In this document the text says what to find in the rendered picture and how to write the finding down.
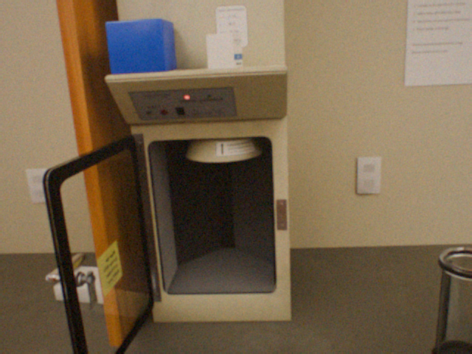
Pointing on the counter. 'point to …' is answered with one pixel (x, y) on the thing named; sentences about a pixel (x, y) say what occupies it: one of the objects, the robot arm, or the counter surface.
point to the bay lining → (211, 205)
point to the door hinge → (147, 214)
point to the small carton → (224, 51)
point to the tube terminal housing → (268, 302)
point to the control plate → (142, 103)
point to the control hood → (242, 98)
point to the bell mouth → (223, 149)
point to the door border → (62, 237)
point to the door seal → (68, 241)
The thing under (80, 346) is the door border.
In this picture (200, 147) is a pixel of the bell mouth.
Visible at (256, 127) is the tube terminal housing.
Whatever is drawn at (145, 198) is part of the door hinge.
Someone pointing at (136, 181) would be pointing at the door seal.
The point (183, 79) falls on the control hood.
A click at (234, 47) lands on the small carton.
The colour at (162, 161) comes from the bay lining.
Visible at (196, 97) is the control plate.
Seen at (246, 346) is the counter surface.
